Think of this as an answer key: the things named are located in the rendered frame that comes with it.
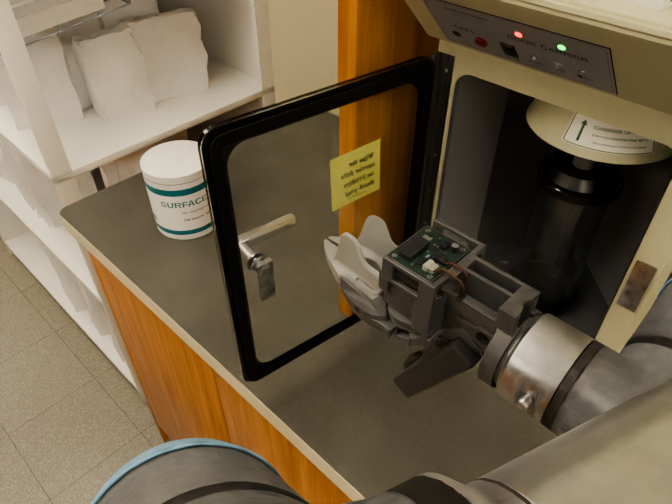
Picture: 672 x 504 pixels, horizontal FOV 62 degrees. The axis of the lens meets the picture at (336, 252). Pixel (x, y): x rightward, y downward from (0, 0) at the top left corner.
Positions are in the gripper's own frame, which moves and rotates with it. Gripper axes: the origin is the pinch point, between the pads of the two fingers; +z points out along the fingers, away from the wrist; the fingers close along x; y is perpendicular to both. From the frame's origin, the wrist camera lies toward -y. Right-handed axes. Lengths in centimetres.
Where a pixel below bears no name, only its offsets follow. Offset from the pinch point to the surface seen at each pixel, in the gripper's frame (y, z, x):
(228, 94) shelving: -36, 97, -56
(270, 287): -10.9, 9.7, 1.4
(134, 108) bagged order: -34, 105, -31
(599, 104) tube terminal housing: 10.8, -11.8, -25.9
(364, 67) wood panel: 9.4, 13.2, -18.4
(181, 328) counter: -34.2, 31.7, 4.1
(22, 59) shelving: -9, 92, -5
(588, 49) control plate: 19.0, -12.2, -17.3
